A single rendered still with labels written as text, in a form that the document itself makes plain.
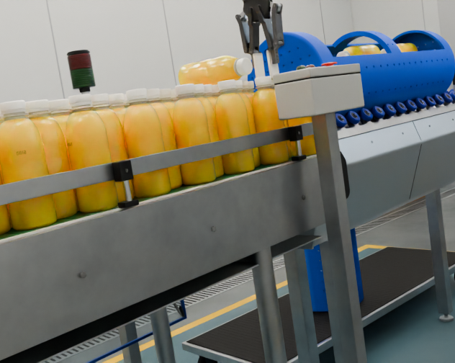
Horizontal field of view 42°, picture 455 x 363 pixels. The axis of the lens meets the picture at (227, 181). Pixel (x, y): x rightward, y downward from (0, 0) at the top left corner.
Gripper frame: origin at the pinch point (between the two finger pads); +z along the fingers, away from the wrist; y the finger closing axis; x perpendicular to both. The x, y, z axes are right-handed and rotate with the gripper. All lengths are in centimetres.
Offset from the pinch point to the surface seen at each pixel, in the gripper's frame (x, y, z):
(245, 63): 9.8, -1.9, -1.0
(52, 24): -150, 334, -80
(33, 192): 70, -8, 17
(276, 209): 16.0, -10.2, 32.0
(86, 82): 21, 46, -4
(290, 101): 12.3, -15.2, 9.3
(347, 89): -1.0, -21.2, 8.5
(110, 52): -199, 330, -55
